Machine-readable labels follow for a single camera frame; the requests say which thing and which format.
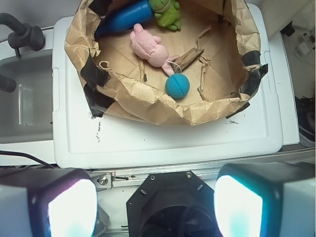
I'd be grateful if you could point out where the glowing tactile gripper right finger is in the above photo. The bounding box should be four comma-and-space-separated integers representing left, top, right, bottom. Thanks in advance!
214, 162, 316, 237

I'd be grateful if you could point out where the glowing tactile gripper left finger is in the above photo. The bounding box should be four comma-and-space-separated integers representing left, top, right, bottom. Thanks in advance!
0, 168, 97, 237

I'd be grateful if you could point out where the brown wood chip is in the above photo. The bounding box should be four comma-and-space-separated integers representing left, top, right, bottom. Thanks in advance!
172, 48, 204, 73

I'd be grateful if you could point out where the white plastic cooler lid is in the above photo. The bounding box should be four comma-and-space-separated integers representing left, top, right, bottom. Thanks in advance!
52, 17, 283, 169

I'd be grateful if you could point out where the blue textured ball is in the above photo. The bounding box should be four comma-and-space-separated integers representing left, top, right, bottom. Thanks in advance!
165, 74, 190, 99

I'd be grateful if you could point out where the crumpled brown paper bag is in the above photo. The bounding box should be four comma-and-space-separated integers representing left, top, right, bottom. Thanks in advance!
65, 0, 268, 126

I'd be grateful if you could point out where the black faucet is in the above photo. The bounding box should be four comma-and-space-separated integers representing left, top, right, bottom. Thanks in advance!
0, 13, 45, 58

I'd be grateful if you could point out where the pink plush pig toy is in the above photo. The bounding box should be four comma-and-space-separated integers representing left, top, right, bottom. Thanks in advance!
129, 23, 177, 76

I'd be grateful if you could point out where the blue plastic bottle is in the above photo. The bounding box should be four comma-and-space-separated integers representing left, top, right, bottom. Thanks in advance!
94, 0, 153, 39

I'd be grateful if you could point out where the green plush frog toy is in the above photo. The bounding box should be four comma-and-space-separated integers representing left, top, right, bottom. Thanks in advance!
149, 0, 181, 31

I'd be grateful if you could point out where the aluminium rail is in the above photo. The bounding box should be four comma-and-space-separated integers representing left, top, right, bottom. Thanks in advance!
88, 148, 316, 191

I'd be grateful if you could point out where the black cable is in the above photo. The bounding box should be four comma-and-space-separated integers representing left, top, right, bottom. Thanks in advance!
0, 150, 55, 170

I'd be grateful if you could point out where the black octagonal mount plate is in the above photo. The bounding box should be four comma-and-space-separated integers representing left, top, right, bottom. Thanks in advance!
126, 175, 221, 237

